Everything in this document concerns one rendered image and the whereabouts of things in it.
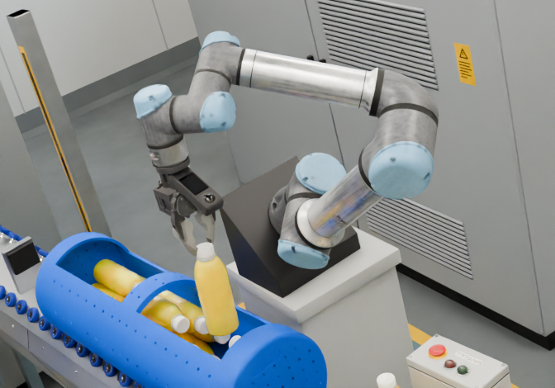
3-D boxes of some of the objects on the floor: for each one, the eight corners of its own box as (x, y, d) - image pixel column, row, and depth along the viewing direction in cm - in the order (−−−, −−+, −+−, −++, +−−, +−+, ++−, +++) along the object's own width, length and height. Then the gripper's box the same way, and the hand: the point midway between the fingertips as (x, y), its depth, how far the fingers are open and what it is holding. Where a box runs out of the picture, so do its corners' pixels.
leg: (50, 408, 427) (-3, 282, 399) (57, 413, 422) (3, 286, 395) (38, 415, 424) (-17, 290, 396) (45, 421, 420) (-11, 295, 392)
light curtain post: (173, 422, 399) (21, 8, 324) (182, 428, 395) (30, 10, 320) (160, 431, 396) (5, 16, 321) (168, 437, 392) (13, 17, 317)
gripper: (179, 143, 214) (206, 230, 224) (135, 167, 209) (164, 255, 218) (203, 151, 208) (230, 240, 217) (158, 176, 202) (187, 267, 212)
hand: (203, 246), depth 215 cm, fingers closed on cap, 3 cm apart
